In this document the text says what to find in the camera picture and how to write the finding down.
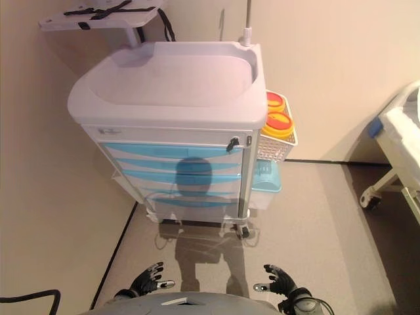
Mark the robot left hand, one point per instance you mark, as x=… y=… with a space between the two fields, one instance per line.
x=146 y=283

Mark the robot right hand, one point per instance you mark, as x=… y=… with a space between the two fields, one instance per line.
x=282 y=283

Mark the white drawer with blue front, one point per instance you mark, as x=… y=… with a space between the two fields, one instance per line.
x=144 y=176

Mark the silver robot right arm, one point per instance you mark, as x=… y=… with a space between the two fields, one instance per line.
x=305 y=305

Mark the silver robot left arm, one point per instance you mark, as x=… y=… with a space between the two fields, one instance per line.
x=123 y=293

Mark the grey robot torso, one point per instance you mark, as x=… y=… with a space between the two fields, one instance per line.
x=197 y=305

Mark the cart caster wheel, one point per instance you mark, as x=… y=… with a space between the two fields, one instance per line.
x=244 y=232

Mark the white bin blue lid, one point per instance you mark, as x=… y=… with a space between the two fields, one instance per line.
x=267 y=183

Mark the bed caster wheel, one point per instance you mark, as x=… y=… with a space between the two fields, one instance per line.
x=372 y=201

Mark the black cart key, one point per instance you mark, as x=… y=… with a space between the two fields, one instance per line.
x=233 y=143

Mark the yellow sharps container red lid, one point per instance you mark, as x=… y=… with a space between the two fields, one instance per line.
x=277 y=119
x=275 y=100

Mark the white medical cart blue drawers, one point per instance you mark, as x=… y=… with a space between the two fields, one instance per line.
x=164 y=82

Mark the white hospital bed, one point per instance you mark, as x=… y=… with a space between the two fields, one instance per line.
x=403 y=121

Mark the metal IV pole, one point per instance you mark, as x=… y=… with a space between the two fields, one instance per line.
x=246 y=36

